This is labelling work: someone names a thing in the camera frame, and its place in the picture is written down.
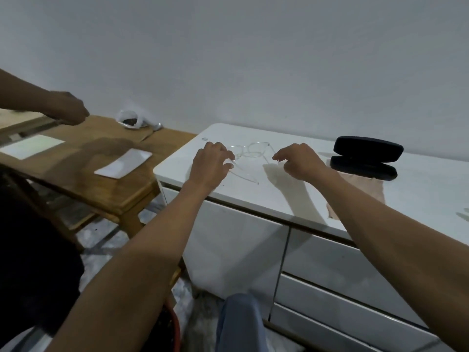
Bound another person's forearm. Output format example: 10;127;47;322
0;68;55;119

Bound red curved tube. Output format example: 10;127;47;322
163;302;182;352

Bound beige cleaning cloth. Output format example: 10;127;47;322
325;159;386;220

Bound person's left hand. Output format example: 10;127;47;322
188;142;236;195

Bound wooden table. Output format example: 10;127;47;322
0;108;198;250

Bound white plastic bag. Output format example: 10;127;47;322
115;109;163;132

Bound person's right forearm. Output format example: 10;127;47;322
311;166;469;352

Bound person's blue jeans leg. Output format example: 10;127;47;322
215;293;270;352

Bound person's left forearm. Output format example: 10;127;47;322
46;179;220;352

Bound black clothing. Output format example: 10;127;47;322
0;172;85;338

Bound clear frame eyeglasses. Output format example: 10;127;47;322
227;142;281;186

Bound white glossy cabinet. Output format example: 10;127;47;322
153;123;469;352

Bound white paper sheet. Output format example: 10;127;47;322
94;149;153;179
0;135;66;160

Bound person's right hand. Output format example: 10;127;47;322
272;143;331;182

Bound black eyeglasses case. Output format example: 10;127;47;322
330;136;404;181

